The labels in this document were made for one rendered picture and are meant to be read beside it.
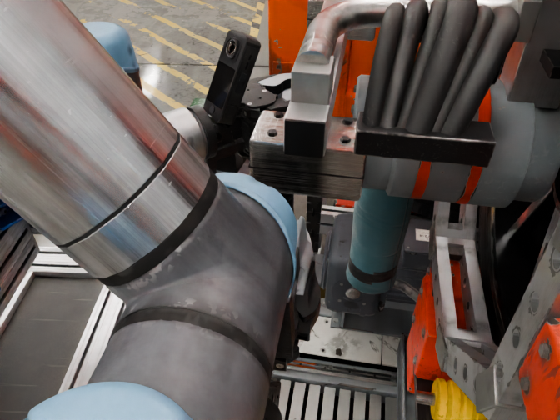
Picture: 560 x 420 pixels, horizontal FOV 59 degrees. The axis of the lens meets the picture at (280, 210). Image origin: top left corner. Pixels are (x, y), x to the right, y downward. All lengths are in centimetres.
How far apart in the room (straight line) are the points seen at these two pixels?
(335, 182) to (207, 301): 20
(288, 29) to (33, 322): 87
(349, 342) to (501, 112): 89
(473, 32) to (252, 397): 26
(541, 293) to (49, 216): 32
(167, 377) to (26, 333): 111
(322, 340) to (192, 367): 113
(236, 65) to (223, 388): 49
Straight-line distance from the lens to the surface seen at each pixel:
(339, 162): 38
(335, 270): 106
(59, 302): 133
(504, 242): 83
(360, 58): 104
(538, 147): 56
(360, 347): 132
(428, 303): 78
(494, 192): 56
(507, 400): 47
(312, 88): 36
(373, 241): 80
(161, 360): 20
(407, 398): 118
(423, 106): 34
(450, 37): 35
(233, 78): 64
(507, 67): 58
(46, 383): 120
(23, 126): 20
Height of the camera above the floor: 115
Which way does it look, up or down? 40 degrees down
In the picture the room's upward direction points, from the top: straight up
